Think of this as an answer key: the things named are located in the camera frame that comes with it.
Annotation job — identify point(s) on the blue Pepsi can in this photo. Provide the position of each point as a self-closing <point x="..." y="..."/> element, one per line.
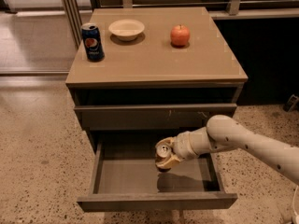
<point x="92" y="42"/>

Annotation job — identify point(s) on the dark floor device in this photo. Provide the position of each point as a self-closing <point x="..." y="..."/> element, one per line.
<point x="291" y="103"/>

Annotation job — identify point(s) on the red apple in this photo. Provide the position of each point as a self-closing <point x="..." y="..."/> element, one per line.
<point x="180" y="35"/>

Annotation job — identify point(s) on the grey drawer cabinet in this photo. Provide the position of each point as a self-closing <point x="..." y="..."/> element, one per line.
<point x="150" y="70"/>

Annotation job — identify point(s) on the white bowl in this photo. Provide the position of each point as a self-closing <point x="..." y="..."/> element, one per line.
<point x="126" y="30"/>

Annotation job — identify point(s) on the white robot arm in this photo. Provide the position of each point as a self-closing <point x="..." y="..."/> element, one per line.
<point x="223" y="133"/>

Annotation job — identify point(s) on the open grey middle drawer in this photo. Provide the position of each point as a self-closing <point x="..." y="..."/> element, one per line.
<point x="125" y="179"/>

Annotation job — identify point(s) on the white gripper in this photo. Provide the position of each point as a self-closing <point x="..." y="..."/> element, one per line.
<point x="185" y="146"/>

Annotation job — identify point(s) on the orange soda can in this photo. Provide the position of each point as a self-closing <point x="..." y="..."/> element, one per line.
<point x="162" y="154"/>

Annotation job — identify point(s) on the closed grey top drawer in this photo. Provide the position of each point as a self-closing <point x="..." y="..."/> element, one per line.
<point x="148" y="117"/>

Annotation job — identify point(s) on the metal railing frame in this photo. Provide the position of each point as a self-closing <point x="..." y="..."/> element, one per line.
<point x="237" y="19"/>

